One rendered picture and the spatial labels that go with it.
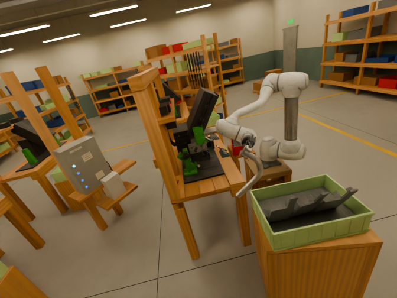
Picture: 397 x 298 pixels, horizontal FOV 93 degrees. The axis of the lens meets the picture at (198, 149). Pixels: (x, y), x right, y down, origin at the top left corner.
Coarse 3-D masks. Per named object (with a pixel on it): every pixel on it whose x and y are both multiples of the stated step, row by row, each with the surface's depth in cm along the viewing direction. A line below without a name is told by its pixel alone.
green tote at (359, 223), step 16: (320, 176) 147; (256, 192) 148; (272, 192) 150; (288, 192) 151; (256, 208) 140; (352, 208) 126; (368, 208) 114; (320, 224) 111; (336, 224) 112; (352, 224) 114; (368, 224) 115; (272, 240) 116; (288, 240) 115; (304, 240) 116; (320, 240) 117
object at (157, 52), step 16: (160, 48) 510; (176, 48) 458; (192, 48) 422; (176, 64) 479; (192, 64) 437; (208, 64) 416; (176, 80) 513; (192, 80) 473; (208, 80) 433; (192, 96) 546; (224, 96) 481; (224, 112) 500
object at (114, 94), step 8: (136, 64) 919; (96, 72) 907; (104, 72) 913; (112, 72) 914; (136, 72) 925; (88, 80) 954; (120, 80) 940; (88, 88) 931; (96, 88) 942; (104, 88) 936; (112, 96) 968; (120, 96) 964; (112, 104) 1021; (128, 104) 996; (104, 112) 986
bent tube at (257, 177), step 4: (244, 148) 93; (240, 152) 96; (244, 152) 94; (248, 152) 94; (248, 156) 94; (252, 156) 93; (256, 156) 94; (256, 160) 93; (260, 160) 94; (256, 164) 95; (260, 164) 94; (260, 168) 94; (256, 172) 97; (260, 172) 95; (256, 176) 96; (260, 176) 95; (252, 180) 97; (256, 180) 96; (248, 184) 98; (252, 184) 98; (244, 188) 100; (248, 188) 99; (240, 192) 101; (244, 192) 100; (240, 196) 102
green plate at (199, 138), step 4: (196, 128) 211; (200, 128) 211; (196, 132) 212; (200, 132) 212; (196, 136) 212; (200, 136) 213; (204, 136) 213; (196, 140) 213; (200, 140) 214; (196, 144) 214
